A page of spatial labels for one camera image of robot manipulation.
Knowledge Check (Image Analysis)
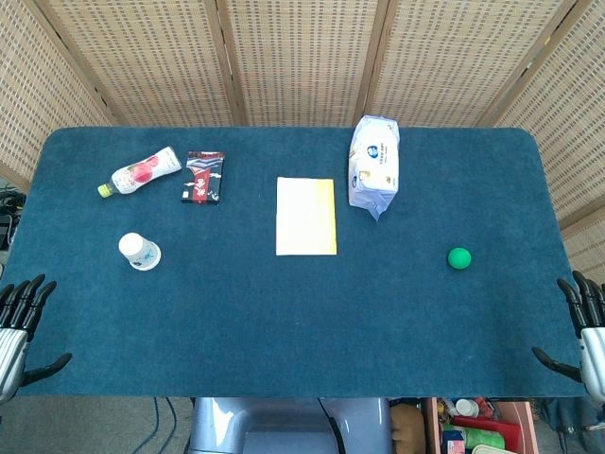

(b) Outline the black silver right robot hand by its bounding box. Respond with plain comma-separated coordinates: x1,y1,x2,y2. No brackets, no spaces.
531,270,605,405

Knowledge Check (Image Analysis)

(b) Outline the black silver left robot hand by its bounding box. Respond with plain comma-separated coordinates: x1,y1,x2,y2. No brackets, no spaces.
0,273,74,404

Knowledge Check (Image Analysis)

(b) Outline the white paper cup green flower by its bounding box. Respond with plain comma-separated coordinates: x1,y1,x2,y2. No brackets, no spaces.
130,246,163,272

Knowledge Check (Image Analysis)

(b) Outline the red flat package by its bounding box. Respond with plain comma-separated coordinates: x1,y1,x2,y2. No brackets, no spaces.
449,414,523,445

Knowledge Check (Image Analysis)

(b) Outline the green plastic container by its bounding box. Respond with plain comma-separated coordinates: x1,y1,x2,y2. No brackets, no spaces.
463,427,508,449

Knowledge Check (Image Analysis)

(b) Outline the green ball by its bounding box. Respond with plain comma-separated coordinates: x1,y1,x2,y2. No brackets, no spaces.
446,246,473,272

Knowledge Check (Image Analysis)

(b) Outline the pink storage crate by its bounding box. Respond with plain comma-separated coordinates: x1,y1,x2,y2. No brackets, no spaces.
422,396,541,454

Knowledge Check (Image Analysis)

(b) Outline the brown bag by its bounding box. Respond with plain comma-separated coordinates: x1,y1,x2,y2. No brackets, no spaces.
390,402,425,449

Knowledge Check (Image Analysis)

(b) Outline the white red drink bottle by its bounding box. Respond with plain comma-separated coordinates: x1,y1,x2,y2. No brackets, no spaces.
97,146,182,199

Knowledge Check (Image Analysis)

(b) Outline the black red flat box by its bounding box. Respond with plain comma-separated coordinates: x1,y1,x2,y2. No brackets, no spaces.
180,150,226,206

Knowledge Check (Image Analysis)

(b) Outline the grey robot torso base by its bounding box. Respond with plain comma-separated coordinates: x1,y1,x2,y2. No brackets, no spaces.
188,396,394,454

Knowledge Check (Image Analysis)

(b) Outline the white blue tissue pack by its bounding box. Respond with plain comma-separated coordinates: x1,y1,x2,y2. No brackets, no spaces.
348,114,402,222

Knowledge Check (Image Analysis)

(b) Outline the blue felt table cover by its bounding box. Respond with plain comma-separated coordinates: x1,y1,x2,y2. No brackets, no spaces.
0,126,586,399

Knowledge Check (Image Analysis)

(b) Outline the white yellow notebook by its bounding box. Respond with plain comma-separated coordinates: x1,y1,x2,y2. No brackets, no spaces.
275,176,339,257

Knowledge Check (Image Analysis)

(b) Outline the black electronics with cables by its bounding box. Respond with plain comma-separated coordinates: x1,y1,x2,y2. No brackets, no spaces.
0,183,27,250

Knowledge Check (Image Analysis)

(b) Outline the dark floor cable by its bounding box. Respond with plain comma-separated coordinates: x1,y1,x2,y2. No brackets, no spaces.
149,396,180,454

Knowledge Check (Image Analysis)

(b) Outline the wicker folding screen wooden frame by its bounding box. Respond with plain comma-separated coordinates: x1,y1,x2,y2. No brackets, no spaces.
0,0,605,275

